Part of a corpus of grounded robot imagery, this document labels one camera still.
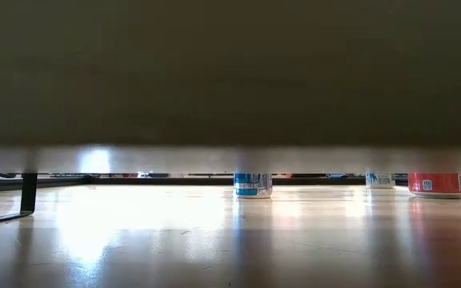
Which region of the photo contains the red beverage can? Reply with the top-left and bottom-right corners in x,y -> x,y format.
407,172 -> 461,200

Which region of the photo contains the blue and white beverage can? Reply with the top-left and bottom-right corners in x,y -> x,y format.
233,173 -> 274,200

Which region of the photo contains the white teal-print beverage can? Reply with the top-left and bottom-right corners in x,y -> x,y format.
365,173 -> 396,190

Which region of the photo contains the black metal shelf leg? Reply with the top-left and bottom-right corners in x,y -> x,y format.
0,172 -> 38,228

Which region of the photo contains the black metal table frame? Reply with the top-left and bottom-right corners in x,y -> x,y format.
0,177 -> 461,195

